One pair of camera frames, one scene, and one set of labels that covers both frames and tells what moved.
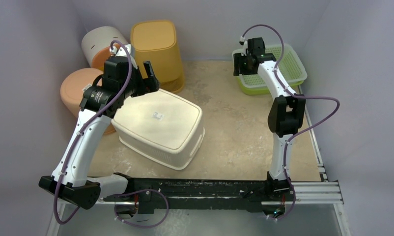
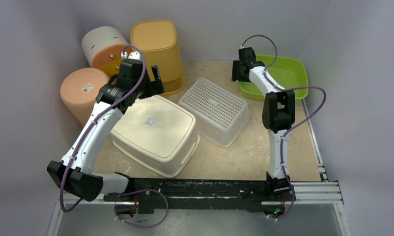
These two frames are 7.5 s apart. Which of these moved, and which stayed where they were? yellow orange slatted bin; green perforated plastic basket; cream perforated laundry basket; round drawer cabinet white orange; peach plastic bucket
Moved: green perforated plastic basket; cream perforated laundry basket
Stayed: peach plastic bucket; yellow orange slatted bin; round drawer cabinet white orange
